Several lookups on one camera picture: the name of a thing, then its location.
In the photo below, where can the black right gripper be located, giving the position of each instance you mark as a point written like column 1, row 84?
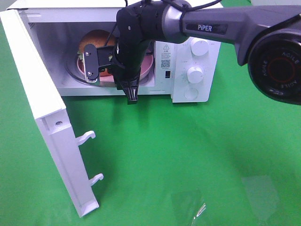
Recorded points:
column 129, row 54

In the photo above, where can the pink round plate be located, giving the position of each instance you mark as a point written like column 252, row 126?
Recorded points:
column 106, row 79

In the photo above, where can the burger with lettuce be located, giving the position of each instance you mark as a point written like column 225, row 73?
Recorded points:
column 96, row 37

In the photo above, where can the round white door button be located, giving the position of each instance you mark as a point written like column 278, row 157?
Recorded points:
column 191, row 94

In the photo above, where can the white microwave door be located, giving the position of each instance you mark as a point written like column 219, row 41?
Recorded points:
column 50, row 114

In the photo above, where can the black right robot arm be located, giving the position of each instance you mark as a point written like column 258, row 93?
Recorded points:
column 266, row 38

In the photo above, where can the glass microwave turntable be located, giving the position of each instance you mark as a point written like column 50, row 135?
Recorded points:
column 72, row 70

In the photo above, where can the lower white microwave knob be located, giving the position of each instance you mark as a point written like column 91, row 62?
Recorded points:
column 195, row 75

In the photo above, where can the white microwave knob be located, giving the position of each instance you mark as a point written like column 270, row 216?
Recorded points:
column 195, row 75
column 199, row 47

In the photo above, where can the upper white microwave knob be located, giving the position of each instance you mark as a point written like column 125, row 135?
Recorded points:
column 199, row 47

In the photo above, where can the clear tape patch centre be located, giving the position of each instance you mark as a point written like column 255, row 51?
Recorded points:
column 189, row 208

